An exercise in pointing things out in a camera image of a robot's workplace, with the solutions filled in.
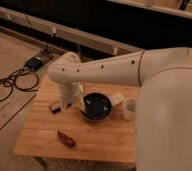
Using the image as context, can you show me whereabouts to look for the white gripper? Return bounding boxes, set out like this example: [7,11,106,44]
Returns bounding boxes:
[59,82,83,104]

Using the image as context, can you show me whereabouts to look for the brown dried pepper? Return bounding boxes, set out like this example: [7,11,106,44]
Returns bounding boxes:
[57,131,76,147]

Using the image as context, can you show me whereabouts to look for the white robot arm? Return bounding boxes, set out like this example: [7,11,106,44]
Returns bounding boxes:
[48,47,192,171]

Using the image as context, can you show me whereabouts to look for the white ceramic cup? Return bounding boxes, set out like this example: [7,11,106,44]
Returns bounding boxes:
[122,98,136,120]

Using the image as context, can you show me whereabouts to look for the small brown box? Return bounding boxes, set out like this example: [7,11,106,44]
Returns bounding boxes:
[49,102,61,114]

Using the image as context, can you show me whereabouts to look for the black bowl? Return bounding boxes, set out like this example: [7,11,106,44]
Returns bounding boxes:
[81,93,112,121]

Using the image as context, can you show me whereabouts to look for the wooden table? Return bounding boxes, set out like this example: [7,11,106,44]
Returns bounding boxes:
[14,77,136,163]

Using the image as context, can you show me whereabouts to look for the beige round lid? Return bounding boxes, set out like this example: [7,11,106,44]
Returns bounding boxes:
[109,93,124,106]

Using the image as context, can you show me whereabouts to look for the black power adapter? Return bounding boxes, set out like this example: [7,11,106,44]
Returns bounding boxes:
[25,57,43,70]

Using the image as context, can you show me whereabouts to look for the black floor cable left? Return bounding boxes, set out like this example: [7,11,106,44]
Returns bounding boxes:
[0,67,41,105]

